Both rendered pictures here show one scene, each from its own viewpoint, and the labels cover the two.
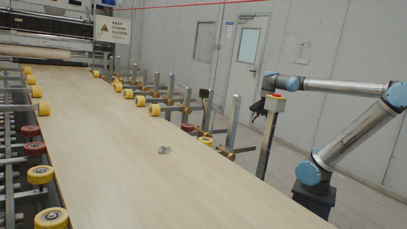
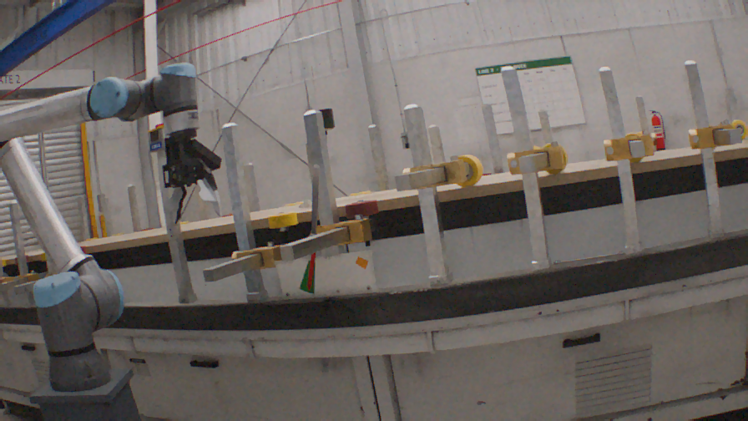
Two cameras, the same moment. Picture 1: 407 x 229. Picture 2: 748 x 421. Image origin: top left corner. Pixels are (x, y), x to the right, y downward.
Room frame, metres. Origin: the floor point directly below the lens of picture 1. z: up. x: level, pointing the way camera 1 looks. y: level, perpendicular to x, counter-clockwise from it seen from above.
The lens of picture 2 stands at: (3.21, -0.81, 0.98)
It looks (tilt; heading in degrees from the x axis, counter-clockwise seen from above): 3 degrees down; 149
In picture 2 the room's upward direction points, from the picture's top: 10 degrees counter-clockwise
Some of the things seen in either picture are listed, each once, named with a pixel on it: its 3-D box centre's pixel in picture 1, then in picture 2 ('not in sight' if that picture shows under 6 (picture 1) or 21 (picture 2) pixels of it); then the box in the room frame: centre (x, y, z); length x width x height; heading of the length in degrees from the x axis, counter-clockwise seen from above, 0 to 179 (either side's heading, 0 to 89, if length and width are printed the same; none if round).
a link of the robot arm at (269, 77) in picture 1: (270, 80); (177, 89); (1.72, -0.39, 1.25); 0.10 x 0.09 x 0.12; 50
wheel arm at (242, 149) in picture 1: (229, 151); (252, 261); (1.53, -0.19, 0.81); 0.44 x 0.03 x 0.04; 127
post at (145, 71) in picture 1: (143, 93); (707, 157); (2.46, 0.59, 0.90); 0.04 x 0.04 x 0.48; 37
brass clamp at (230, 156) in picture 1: (225, 153); (256, 258); (1.48, -0.16, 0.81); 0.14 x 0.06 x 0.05; 37
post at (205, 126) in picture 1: (205, 125); (327, 209); (1.66, -0.02, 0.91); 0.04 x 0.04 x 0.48; 37
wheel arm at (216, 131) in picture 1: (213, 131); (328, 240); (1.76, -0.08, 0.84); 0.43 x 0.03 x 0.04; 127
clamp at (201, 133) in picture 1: (201, 133); (341, 233); (1.68, -0.01, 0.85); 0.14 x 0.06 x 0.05; 37
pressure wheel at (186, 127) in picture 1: (186, 132); (364, 223); (1.63, 0.09, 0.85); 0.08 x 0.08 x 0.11
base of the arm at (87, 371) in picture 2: (316, 181); (75, 363); (1.61, -0.79, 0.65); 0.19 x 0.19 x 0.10
